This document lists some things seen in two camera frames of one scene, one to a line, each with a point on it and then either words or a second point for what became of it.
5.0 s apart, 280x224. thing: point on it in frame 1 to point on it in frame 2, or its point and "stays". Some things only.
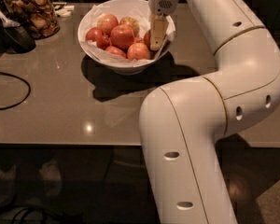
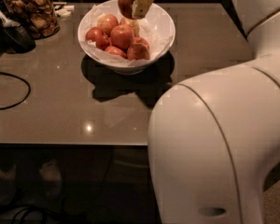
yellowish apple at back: (131, 22) stays
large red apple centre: (121, 36) stays
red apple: (147, 38) to (125, 1)
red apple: (138, 51) stays
